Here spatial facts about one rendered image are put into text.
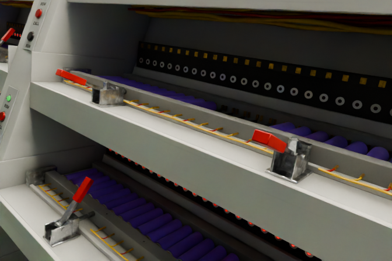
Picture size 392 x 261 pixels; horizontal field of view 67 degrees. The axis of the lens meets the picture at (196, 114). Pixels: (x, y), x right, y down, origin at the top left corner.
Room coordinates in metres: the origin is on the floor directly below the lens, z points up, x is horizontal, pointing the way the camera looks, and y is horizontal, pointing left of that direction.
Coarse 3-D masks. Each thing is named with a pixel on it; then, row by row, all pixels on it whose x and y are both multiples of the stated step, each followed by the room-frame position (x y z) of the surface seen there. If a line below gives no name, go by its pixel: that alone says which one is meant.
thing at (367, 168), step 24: (72, 72) 0.52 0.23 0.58; (144, 96) 0.41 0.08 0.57; (192, 120) 0.36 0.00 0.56; (216, 120) 0.34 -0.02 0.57; (240, 120) 0.33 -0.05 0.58; (312, 144) 0.27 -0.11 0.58; (336, 168) 0.25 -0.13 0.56; (360, 168) 0.25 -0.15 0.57; (384, 168) 0.24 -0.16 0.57; (384, 192) 0.22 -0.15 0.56
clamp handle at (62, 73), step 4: (56, 72) 0.36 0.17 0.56; (60, 72) 0.35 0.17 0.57; (64, 72) 0.35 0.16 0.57; (68, 72) 0.36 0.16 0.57; (64, 76) 0.35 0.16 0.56; (68, 76) 0.36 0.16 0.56; (72, 76) 0.36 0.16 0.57; (76, 76) 0.36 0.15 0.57; (72, 80) 0.36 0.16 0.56; (76, 80) 0.37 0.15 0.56; (80, 80) 0.37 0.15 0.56; (84, 80) 0.37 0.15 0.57; (84, 84) 0.38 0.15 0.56; (88, 84) 0.38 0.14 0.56; (92, 84) 0.39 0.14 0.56; (104, 84) 0.41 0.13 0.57; (96, 88) 0.39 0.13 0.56; (100, 88) 0.40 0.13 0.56; (104, 88) 0.41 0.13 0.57
